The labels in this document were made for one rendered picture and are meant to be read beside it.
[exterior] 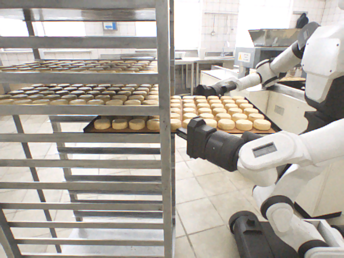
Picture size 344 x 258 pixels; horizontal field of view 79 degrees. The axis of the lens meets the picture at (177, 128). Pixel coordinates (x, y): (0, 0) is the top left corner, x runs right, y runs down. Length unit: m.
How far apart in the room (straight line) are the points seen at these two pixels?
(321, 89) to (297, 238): 0.72
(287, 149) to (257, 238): 1.01
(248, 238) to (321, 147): 0.99
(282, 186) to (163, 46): 0.76
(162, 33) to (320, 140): 0.41
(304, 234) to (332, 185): 0.59
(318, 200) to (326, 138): 1.29
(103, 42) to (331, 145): 0.56
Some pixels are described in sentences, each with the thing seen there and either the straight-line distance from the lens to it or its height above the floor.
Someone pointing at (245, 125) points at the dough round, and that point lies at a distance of 0.67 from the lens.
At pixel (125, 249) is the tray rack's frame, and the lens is 1.39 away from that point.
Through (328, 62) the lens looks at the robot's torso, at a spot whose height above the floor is 1.17.
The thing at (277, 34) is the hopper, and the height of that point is 1.27.
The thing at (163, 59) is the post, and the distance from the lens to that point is 0.54.
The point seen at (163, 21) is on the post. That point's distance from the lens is 0.54.
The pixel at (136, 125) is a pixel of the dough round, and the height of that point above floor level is 0.99.
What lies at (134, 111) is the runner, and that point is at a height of 1.05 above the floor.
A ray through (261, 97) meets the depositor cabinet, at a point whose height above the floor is 0.78.
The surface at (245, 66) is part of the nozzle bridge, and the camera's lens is 1.94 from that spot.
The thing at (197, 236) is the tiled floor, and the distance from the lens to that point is 1.61.
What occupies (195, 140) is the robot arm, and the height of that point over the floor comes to 0.99.
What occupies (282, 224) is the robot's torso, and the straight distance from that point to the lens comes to 1.09.
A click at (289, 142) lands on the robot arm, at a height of 1.05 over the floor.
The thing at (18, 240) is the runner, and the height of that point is 0.52.
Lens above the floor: 1.24
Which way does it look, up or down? 23 degrees down
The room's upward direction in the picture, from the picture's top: straight up
